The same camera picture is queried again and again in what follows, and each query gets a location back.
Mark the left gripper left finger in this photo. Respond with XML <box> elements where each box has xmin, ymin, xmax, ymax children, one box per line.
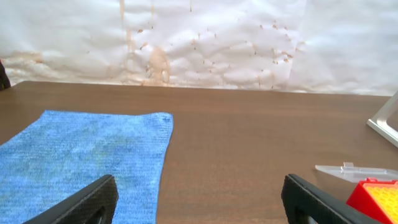
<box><xmin>23</xmin><ymin>174</ymin><xmax>119</xmax><ymax>224</ymax></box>

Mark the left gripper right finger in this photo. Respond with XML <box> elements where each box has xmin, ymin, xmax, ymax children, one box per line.
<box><xmin>280</xmin><ymin>173</ymin><xmax>384</xmax><ymax>224</ymax></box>

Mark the blue cloth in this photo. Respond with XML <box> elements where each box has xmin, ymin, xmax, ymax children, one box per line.
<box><xmin>0</xmin><ymin>110</ymin><xmax>174</xmax><ymax>224</ymax></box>

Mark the red and yellow tip box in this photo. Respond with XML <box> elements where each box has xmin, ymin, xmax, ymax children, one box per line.
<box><xmin>315</xmin><ymin>162</ymin><xmax>398</xmax><ymax>224</ymax></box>

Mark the white and blue stand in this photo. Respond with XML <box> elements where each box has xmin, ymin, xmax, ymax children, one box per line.
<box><xmin>366</xmin><ymin>90</ymin><xmax>398</xmax><ymax>149</ymax></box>

